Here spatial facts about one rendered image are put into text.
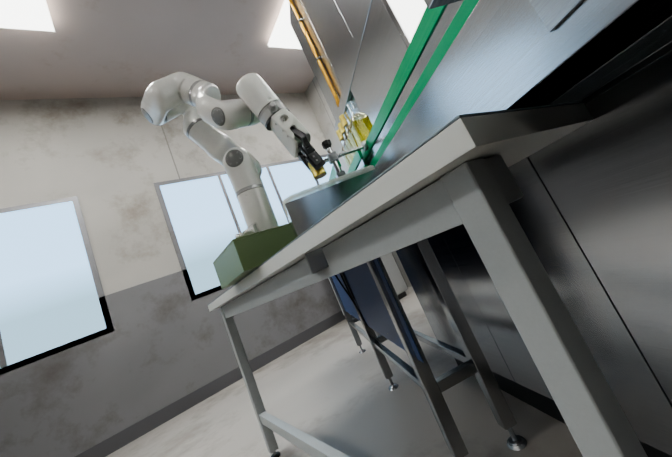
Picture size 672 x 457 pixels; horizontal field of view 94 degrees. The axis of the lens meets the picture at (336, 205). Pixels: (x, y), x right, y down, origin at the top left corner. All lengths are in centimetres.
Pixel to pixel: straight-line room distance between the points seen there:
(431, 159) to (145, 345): 360
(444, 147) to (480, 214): 9
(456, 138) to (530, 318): 20
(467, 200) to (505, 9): 21
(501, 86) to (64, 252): 386
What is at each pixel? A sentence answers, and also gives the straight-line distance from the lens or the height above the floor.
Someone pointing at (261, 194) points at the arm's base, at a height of 97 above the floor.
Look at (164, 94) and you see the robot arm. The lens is 105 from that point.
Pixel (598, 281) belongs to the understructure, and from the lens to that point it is 78.
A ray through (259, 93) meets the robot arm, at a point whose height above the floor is 113.
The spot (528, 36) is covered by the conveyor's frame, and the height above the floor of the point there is 80.
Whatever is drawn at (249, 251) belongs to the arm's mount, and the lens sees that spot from 87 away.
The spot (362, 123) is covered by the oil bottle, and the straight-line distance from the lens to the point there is 103.
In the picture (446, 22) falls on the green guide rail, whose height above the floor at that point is 92.
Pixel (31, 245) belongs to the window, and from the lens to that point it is 404.
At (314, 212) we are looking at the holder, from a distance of 65.
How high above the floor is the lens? 67
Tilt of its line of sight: 10 degrees up
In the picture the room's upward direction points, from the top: 24 degrees counter-clockwise
